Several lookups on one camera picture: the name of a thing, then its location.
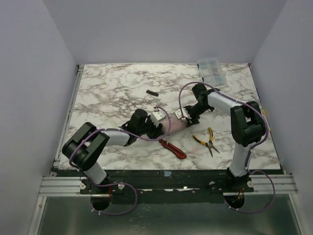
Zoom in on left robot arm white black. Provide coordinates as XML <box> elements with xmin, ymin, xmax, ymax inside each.
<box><xmin>62</xmin><ymin>108</ymin><xmax>166</xmax><ymax>184</ymax></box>

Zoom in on pink zippered umbrella case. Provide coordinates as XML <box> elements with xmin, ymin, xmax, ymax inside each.
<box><xmin>161</xmin><ymin>117</ymin><xmax>187</xmax><ymax>135</ymax></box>

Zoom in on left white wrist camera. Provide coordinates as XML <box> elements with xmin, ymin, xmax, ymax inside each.
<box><xmin>150</xmin><ymin>110</ymin><xmax>166</xmax><ymax>126</ymax></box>

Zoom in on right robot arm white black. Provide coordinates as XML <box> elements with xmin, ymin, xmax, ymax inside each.
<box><xmin>177</xmin><ymin>82</ymin><xmax>269</xmax><ymax>188</ymax></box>

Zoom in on small black comb piece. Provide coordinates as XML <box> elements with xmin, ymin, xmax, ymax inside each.
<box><xmin>146</xmin><ymin>90</ymin><xmax>159</xmax><ymax>97</ymax></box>

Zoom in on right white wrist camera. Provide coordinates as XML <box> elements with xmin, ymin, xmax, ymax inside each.
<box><xmin>175</xmin><ymin>108</ymin><xmax>188</xmax><ymax>120</ymax></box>

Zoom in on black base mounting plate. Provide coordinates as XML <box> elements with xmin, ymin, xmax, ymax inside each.
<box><xmin>80</xmin><ymin>170</ymin><xmax>253</xmax><ymax>204</ymax></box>

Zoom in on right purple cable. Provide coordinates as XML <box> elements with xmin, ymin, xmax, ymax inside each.
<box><xmin>178</xmin><ymin>82</ymin><xmax>276</xmax><ymax>213</ymax></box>

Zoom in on blue tape piece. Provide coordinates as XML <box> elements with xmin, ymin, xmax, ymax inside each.
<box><xmin>163</xmin><ymin>171</ymin><xmax>172</xmax><ymax>177</ymax></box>

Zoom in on red black utility knife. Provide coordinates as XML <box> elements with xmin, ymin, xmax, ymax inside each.
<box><xmin>159</xmin><ymin>140</ymin><xmax>187</xmax><ymax>160</ymax></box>

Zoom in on clear plastic screw box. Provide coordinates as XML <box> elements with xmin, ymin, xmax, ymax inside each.
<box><xmin>197</xmin><ymin>58</ymin><xmax>226</xmax><ymax>87</ymax></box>

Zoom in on aluminium frame rail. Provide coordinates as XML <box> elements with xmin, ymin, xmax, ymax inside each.
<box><xmin>39</xmin><ymin>175</ymin><xmax>298</xmax><ymax>197</ymax></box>

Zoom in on yellow black needle-nose pliers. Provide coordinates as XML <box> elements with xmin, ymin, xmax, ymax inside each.
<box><xmin>192</xmin><ymin>127</ymin><xmax>219</xmax><ymax>157</ymax></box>

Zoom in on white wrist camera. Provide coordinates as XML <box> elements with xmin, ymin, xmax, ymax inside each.
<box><xmin>150</xmin><ymin>110</ymin><xmax>166</xmax><ymax>126</ymax></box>
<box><xmin>175</xmin><ymin>108</ymin><xmax>188</xmax><ymax>120</ymax></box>

